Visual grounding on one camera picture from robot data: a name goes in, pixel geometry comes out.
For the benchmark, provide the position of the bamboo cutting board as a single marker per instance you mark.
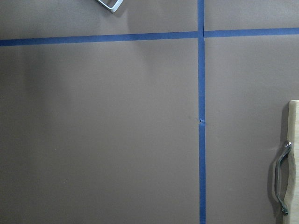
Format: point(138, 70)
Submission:
point(289, 205)

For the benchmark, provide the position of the white wire cup rack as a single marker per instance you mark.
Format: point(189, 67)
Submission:
point(112, 6)

